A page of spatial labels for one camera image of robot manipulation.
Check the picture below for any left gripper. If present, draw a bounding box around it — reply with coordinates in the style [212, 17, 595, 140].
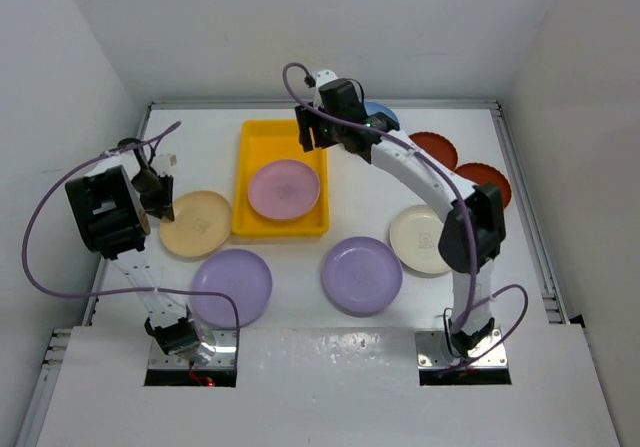
[131, 171, 173, 222]

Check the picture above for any orange-yellow plate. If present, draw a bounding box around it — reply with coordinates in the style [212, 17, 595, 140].
[159, 190, 232, 258]

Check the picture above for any blue plate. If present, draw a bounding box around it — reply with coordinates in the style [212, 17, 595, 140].
[364, 100, 400, 132]

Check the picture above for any pink plate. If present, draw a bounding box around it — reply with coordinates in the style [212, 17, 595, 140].
[247, 159, 321, 221]

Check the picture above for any purple plate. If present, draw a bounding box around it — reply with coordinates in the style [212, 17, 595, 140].
[321, 236, 403, 317]
[191, 249, 273, 328]

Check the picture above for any red-brown plate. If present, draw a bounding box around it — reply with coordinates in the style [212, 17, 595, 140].
[455, 162, 512, 208]
[409, 132, 458, 171]

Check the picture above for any cream white plate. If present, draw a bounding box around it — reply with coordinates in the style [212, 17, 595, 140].
[389, 205, 450, 275]

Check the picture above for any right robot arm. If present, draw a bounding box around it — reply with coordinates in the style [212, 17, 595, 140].
[295, 76, 506, 357]

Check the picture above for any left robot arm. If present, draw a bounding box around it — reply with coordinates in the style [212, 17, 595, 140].
[65, 138, 215, 366]

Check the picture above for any yellow plastic bin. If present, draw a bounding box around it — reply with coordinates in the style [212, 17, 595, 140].
[232, 119, 329, 238]

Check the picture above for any white front cover board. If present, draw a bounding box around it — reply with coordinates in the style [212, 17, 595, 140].
[39, 326, 618, 446]

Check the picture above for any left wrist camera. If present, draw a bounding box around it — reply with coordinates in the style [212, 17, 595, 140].
[150, 154, 177, 177]

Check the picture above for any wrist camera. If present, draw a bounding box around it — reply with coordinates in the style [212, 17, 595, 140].
[150, 154, 177, 177]
[305, 69, 338, 107]

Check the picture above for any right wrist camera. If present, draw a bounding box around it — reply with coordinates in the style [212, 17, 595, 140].
[305, 69, 338, 107]

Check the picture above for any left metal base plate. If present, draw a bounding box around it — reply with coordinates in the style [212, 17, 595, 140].
[147, 330, 237, 370]

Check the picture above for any metal base plate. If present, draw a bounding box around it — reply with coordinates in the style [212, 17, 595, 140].
[414, 328, 508, 371]
[147, 330, 237, 370]

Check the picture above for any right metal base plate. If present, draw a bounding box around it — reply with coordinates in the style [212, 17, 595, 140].
[414, 328, 508, 371]

